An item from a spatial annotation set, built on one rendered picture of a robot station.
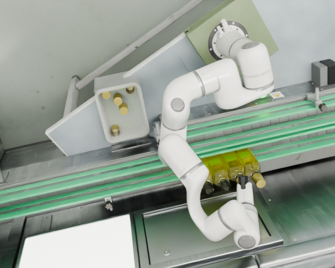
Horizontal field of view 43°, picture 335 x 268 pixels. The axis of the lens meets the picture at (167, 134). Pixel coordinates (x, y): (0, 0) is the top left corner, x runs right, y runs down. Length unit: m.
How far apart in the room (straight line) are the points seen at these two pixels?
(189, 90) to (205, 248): 0.53
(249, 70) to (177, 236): 0.61
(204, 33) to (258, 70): 0.33
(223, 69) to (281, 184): 0.64
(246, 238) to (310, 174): 0.65
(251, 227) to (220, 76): 0.45
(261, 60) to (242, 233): 0.52
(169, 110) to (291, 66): 0.74
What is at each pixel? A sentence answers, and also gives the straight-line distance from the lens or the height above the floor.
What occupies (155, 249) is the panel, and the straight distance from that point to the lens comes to 1.50.
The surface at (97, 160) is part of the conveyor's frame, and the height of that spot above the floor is 0.85.
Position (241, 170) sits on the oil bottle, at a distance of 1.55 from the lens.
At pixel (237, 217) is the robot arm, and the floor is 1.42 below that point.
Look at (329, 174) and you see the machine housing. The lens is 1.84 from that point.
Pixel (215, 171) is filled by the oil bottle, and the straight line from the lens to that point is 1.55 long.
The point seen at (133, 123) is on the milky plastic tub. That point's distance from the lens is 1.74.
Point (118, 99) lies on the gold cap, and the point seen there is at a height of 0.81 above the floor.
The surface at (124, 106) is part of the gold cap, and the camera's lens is 1.66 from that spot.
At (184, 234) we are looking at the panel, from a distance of 1.53.
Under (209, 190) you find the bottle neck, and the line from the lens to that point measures 1.51.
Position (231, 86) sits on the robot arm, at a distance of 1.33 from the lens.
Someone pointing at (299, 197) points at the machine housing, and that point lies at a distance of 1.71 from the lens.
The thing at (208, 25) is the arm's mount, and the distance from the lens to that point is 1.61.
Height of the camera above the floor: 2.36
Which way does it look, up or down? 64 degrees down
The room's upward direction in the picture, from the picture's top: 161 degrees clockwise
